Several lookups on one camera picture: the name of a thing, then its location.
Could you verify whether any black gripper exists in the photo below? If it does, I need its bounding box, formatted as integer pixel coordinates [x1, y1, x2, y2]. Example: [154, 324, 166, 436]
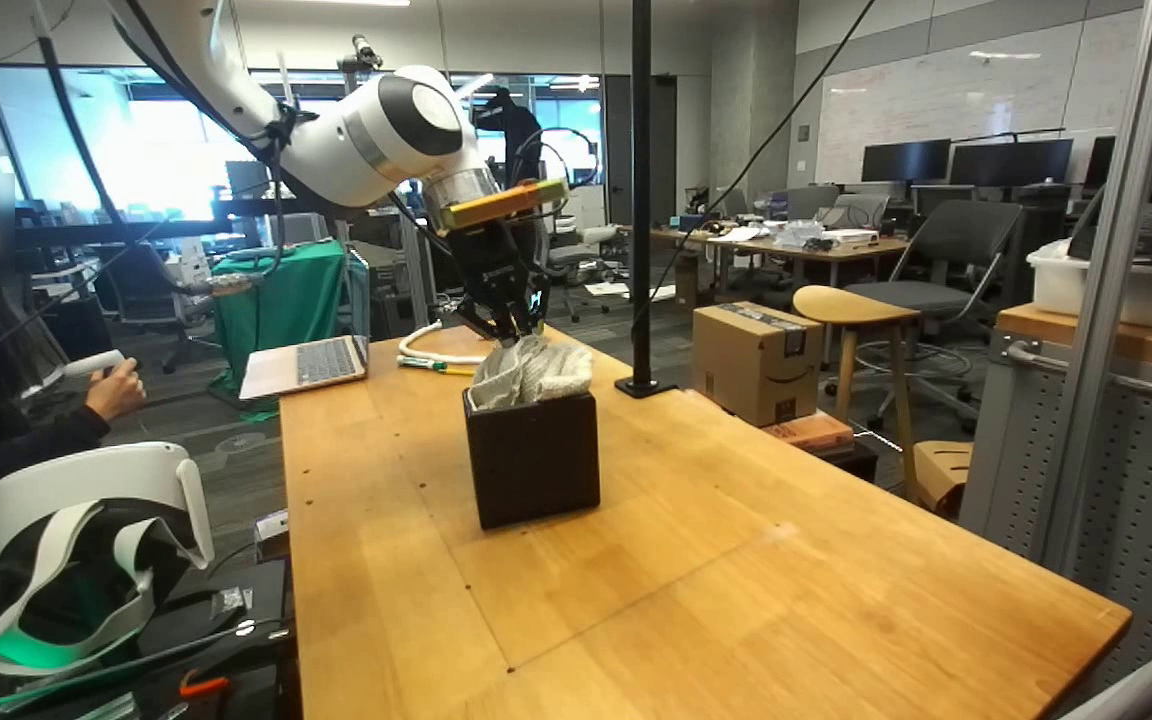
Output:
[447, 215, 545, 337]

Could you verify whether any white towel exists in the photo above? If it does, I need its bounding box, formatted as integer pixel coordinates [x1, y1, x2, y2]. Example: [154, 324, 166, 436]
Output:
[470, 331, 593, 412]

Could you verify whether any black perforated basket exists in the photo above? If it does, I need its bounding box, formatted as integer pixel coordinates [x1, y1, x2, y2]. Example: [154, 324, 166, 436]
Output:
[463, 392, 599, 529]

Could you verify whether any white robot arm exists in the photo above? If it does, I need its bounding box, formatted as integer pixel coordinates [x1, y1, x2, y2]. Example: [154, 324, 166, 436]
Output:
[107, 0, 558, 339]

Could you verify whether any operator hand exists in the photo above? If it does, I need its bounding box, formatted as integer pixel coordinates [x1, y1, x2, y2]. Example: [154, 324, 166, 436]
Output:
[84, 359, 149, 422]

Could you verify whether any black vertical pole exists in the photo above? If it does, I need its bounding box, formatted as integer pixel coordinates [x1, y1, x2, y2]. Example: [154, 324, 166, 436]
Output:
[617, 0, 660, 400]

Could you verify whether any green cloth covered chair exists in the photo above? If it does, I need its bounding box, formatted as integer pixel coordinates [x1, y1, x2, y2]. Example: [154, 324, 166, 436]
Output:
[214, 239, 344, 392]

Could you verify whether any silver laptop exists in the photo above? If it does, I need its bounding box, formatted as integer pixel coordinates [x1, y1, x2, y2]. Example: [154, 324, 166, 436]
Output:
[240, 337, 369, 400]

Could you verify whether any cardboard box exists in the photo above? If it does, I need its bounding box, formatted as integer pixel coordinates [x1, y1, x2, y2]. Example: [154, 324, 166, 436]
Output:
[693, 300, 823, 426]

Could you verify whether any wooden office desk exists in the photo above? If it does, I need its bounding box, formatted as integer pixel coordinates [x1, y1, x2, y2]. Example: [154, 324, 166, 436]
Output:
[653, 227, 909, 283]

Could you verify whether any wooden stool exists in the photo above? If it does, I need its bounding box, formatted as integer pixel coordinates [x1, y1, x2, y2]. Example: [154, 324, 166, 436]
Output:
[791, 283, 916, 447]

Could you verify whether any white VR controller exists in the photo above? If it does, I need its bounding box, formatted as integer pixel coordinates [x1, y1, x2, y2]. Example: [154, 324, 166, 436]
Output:
[22, 349, 125, 400]

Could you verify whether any black office chair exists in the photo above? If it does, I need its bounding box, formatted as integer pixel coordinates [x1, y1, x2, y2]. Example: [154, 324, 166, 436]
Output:
[859, 200, 1026, 412]

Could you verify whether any black computer monitor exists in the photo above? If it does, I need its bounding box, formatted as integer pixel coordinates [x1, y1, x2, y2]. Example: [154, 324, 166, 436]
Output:
[859, 142, 1072, 190]

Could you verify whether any white VR headset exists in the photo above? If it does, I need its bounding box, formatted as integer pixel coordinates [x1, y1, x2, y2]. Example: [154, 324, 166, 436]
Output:
[0, 439, 218, 679]

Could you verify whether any wrist camera with orange mount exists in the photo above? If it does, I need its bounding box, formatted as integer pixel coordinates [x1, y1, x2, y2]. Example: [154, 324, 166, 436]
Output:
[445, 180, 568, 234]

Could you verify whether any white cable on table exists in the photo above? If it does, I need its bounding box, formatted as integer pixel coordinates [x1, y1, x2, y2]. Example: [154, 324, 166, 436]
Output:
[395, 319, 490, 381]

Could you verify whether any aluminium frame post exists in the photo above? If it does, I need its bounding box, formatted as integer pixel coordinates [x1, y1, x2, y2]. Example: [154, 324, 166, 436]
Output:
[1046, 0, 1152, 576]

